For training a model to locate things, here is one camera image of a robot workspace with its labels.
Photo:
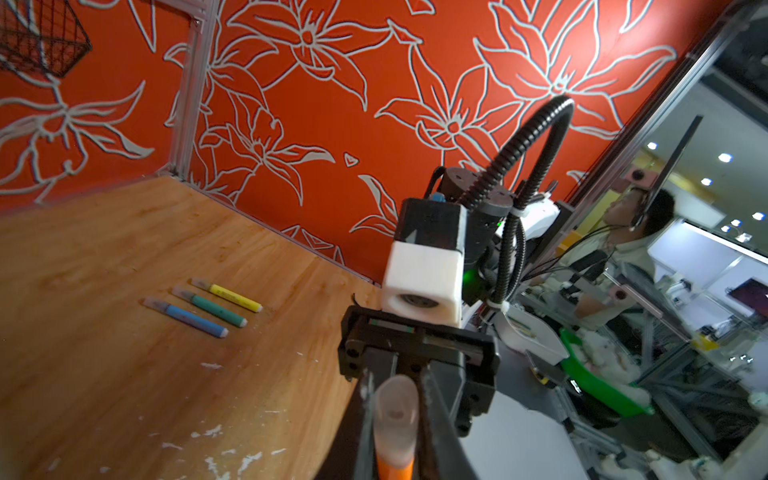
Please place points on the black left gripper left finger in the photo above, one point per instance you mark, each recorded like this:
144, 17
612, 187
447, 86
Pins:
351, 455

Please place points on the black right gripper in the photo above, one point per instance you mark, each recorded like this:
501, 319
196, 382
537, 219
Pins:
464, 363

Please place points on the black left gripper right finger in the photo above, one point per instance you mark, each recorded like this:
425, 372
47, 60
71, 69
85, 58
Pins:
439, 453

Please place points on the orange pen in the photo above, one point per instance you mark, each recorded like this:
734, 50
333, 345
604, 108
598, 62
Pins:
389, 470

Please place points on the yellow pen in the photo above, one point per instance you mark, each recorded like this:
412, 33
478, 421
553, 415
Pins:
227, 294

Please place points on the blue pen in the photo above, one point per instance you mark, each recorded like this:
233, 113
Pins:
186, 317

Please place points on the green pen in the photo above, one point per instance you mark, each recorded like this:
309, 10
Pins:
210, 307

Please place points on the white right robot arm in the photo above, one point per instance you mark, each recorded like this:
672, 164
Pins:
499, 196

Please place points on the seated person in background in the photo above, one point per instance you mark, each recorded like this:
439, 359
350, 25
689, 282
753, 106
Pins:
630, 225

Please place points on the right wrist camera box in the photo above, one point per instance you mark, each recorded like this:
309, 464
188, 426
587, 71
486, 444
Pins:
423, 277

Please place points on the black wire basket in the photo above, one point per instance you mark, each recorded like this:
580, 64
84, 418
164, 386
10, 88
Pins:
41, 36

